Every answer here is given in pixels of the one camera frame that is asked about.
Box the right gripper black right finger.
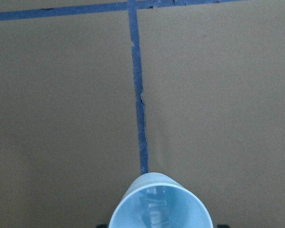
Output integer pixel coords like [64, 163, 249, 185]
[217, 224, 228, 228]

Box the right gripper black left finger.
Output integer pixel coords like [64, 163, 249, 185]
[96, 224, 108, 228]

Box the light blue cup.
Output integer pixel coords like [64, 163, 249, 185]
[108, 172, 213, 228]

